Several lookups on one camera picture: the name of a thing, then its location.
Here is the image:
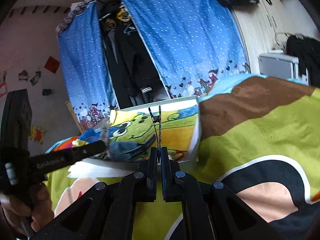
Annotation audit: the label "red square wall paper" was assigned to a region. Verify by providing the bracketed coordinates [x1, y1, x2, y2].
[44, 56, 60, 74]

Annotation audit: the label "tilted wall photo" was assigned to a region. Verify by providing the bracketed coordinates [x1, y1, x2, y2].
[30, 70, 41, 86]

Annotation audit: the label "green wall sticker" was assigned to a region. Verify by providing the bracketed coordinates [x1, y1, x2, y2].
[42, 89, 53, 96]

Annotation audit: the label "light wooden wardrobe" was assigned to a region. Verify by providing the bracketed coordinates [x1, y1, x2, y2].
[232, 0, 292, 74]

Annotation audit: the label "yellow cartoon wall sticker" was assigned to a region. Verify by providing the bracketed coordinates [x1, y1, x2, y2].
[29, 125, 47, 144]

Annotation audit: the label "black alligator hair clip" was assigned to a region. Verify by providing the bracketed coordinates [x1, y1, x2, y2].
[149, 106, 162, 152]

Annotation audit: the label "black white wall photo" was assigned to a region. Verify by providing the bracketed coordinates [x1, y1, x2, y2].
[18, 70, 29, 81]

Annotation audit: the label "hanging dark clothes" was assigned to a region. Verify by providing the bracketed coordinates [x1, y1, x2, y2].
[99, 0, 169, 109]

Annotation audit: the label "blue fabric wardrobe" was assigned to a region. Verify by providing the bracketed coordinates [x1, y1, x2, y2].
[56, 0, 251, 131]

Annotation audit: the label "person's left hand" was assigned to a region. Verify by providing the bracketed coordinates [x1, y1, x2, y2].
[1, 183, 54, 239]

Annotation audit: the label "pile of dark clothes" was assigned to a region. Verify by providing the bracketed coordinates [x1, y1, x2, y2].
[286, 35, 319, 88]

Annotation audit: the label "white cartoon-lined storage box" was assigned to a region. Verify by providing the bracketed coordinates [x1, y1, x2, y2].
[109, 96, 201, 172]

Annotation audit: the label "colourful cartoon bedspread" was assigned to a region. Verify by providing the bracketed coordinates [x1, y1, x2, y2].
[46, 75, 319, 239]

